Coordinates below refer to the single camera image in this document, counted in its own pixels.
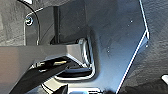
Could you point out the grey robot torso limb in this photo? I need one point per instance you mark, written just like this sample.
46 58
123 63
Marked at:
33 53

